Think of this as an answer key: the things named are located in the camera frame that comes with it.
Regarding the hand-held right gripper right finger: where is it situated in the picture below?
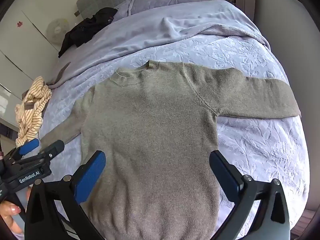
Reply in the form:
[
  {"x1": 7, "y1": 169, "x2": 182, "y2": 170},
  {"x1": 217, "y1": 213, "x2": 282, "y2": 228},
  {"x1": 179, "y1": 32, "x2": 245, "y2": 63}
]
[{"x1": 209, "y1": 150, "x2": 292, "y2": 240}]

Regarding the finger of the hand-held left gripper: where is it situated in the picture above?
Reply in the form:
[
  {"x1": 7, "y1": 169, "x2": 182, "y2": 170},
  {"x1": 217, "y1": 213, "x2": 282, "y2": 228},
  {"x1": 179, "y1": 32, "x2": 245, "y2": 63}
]
[
  {"x1": 15, "y1": 140, "x2": 65, "y2": 166},
  {"x1": 5, "y1": 138, "x2": 40, "y2": 161}
]

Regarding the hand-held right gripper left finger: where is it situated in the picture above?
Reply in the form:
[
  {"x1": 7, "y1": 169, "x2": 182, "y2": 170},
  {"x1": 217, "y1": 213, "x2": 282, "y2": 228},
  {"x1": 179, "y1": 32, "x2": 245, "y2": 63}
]
[{"x1": 24, "y1": 150, "x2": 107, "y2": 240}]

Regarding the olive knit sweater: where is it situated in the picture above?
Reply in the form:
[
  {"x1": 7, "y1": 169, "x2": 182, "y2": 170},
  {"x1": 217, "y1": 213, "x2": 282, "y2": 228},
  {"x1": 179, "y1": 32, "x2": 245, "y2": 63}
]
[{"x1": 40, "y1": 60, "x2": 301, "y2": 240}]

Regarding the person's left hand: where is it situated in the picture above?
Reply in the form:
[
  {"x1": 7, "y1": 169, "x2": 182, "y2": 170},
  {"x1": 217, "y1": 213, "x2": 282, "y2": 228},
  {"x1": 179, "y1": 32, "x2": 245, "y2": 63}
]
[{"x1": 0, "y1": 186, "x2": 32, "y2": 235}]

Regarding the cream striped garment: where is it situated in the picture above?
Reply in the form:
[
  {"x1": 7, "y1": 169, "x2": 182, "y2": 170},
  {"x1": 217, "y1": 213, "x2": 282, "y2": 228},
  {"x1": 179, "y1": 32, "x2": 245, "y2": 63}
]
[{"x1": 14, "y1": 76, "x2": 52, "y2": 147}]

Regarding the lavender embossed bedspread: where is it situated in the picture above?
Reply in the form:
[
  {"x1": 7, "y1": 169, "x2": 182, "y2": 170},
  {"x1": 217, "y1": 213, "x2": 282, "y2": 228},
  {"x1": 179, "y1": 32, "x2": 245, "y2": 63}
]
[{"x1": 37, "y1": 34, "x2": 310, "y2": 240}]

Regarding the white wardrobe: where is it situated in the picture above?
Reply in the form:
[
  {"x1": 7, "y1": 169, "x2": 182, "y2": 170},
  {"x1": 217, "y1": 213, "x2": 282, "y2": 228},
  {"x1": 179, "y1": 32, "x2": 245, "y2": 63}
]
[{"x1": 0, "y1": 10, "x2": 65, "y2": 130}]

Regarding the white electric fan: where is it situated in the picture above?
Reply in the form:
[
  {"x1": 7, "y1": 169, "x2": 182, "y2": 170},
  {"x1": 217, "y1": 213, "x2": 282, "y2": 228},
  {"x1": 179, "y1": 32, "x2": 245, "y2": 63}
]
[{"x1": 46, "y1": 17, "x2": 70, "y2": 46}]

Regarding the black jacket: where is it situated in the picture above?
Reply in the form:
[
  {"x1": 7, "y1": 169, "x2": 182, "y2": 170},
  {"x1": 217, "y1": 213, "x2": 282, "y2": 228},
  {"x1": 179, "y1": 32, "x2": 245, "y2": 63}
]
[{"x1": 58, "y1": 7, "x2": 118, "y2": 58}]

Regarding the lavender fleece blanket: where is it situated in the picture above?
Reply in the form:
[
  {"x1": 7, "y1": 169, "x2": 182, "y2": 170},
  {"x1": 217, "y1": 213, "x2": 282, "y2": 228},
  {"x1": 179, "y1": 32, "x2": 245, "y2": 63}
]
[{"x1": 47, "y1": 0, "x2": 270, "y2": 90}]

